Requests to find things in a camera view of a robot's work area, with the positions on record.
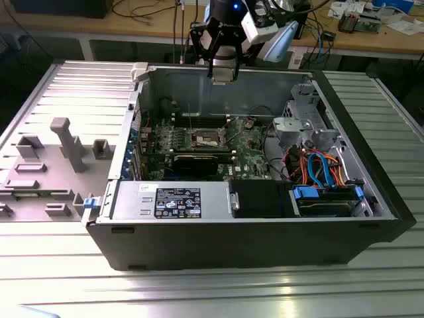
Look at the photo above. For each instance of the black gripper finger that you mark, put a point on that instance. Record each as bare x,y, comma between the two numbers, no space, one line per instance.
238,66
196,43

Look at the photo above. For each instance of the grey device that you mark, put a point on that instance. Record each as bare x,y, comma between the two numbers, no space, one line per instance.
369,23

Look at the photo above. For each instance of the black PC case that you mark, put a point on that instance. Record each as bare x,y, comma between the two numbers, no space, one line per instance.
232,245

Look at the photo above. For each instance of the tall black device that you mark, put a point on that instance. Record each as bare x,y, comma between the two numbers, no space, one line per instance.
302,26

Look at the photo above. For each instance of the CPU socket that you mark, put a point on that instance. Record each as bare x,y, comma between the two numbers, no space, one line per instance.
207,137

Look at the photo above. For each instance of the silver CPU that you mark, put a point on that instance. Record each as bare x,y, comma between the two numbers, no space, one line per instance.
222,77

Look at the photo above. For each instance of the silver metal bracket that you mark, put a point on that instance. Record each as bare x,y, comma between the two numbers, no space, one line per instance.
291,127

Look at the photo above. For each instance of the white papers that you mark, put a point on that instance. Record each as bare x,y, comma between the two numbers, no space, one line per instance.
407,28

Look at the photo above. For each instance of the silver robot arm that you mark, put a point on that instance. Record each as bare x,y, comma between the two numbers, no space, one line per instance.
281,43

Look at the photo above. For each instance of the green RAM stick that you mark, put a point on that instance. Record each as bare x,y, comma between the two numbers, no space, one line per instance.
30,195

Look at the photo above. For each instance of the green motherboard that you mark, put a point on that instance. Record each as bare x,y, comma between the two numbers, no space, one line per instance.
251,155

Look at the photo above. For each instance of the blue box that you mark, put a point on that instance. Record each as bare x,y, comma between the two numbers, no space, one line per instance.
394,4

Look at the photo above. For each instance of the metal drive cage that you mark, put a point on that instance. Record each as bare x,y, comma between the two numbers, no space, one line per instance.
303,91

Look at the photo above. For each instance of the grey power supply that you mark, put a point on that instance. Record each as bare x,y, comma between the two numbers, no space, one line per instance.
132,202

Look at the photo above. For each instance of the blue case latch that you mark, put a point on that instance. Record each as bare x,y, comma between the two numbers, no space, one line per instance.
91,202

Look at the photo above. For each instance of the small black adapter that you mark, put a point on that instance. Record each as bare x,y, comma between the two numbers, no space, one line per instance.
329,35

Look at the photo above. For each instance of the hard disk in blue carrier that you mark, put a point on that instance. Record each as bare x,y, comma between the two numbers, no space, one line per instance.
324,207

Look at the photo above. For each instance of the white paper sheet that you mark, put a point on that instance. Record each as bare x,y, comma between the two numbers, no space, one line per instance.
336,8

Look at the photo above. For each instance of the graphics card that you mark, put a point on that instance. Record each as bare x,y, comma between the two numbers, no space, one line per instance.
195,164

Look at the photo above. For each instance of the black box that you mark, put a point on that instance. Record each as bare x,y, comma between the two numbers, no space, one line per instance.
59,8

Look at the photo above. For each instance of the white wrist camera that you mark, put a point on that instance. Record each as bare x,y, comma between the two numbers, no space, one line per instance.
256,33

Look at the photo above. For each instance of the wooden desk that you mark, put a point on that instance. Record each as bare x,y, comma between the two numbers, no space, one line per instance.
99,28

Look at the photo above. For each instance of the grey parts rack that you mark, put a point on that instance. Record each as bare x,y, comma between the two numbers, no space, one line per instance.
59,172

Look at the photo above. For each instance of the black plastic shroud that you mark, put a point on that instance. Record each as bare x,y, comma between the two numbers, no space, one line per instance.
261,198

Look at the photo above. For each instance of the coin cell battery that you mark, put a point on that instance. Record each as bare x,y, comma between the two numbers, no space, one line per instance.
249,124

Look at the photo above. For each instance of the small electronic device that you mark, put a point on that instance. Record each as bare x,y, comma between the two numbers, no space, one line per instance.
348,21

